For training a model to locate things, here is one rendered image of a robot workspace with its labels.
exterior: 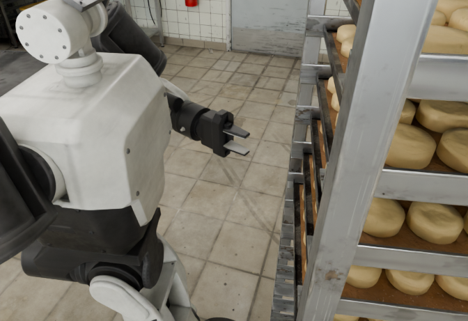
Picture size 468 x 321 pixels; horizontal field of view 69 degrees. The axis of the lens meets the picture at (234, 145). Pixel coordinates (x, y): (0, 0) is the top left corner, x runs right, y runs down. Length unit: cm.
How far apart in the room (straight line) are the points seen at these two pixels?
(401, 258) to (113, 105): 38
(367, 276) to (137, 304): 49
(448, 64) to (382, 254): 18
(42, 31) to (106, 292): 50
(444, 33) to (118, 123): 37
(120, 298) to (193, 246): 128
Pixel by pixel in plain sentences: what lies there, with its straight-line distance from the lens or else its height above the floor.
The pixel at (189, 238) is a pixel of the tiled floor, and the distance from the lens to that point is 206.
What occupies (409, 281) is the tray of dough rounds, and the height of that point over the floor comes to 124.
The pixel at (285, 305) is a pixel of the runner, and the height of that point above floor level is 50.
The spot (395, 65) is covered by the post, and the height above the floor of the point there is 152.
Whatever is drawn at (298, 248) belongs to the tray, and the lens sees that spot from 71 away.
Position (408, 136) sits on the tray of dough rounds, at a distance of 34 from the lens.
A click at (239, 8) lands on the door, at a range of 438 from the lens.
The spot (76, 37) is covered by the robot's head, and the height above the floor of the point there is 145.
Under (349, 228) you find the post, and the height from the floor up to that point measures 139.
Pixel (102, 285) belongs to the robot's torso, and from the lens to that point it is 76.
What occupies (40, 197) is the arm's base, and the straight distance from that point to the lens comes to 46.
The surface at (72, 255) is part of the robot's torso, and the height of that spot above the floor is 104.
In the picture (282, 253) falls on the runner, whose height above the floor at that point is 77.
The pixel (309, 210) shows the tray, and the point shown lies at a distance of 65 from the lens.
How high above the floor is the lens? 159
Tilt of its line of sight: 36 degrees down
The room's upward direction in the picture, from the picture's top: straight up
